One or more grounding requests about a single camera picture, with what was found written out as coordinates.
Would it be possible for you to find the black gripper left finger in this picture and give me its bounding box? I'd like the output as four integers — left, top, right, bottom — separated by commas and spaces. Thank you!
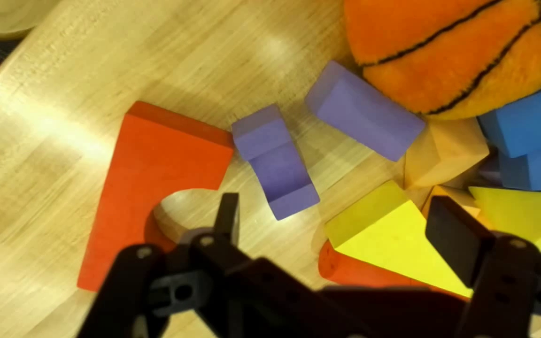
76, 192, 324, 338

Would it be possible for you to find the yellow triangular foam block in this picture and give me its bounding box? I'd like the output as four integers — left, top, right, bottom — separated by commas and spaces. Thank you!
326, 179, 474, 301

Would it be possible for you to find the red foam arch block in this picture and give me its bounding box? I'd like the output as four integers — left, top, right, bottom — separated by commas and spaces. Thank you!
76, 100, 238, 293

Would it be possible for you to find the blue foam block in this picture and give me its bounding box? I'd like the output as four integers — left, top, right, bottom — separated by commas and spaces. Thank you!
476, 79, 541, 194

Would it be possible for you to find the purple I-shaped foam block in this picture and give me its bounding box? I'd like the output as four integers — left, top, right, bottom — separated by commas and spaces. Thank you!
232, 104, 322, 222

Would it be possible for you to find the yellow foam wedge block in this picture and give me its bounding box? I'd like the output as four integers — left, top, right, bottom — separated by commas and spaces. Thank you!
467, 184, 541, 259

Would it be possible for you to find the flat red foam block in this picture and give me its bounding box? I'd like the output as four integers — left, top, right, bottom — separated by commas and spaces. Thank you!
316, 241, 437, 291

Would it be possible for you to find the purple rectangular foam block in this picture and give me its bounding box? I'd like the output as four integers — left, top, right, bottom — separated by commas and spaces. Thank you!
305, 60, 429, 164

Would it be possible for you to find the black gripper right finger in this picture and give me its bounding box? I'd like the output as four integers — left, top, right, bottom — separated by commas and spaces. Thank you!
425, 194, 541, 338

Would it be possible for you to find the round wooden stool seat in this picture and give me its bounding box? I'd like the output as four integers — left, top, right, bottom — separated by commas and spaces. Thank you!
0, 0, 63, 44

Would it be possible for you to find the orange plush basketball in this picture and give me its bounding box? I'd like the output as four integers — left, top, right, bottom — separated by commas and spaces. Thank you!
343, 0, 541, 122

